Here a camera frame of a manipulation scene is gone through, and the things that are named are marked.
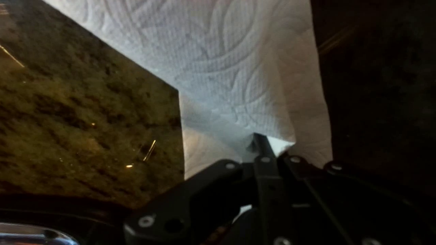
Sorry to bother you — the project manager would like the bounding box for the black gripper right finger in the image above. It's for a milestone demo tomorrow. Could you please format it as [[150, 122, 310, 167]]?
[[262, 132, 436, 245]]

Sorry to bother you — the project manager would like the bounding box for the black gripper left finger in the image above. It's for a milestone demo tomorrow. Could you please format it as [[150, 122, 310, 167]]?
[[122, 132, 270, 245]]

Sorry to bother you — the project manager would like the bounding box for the white paper napkin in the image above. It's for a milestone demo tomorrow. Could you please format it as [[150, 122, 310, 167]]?
[[43, 0, 334, 181]]

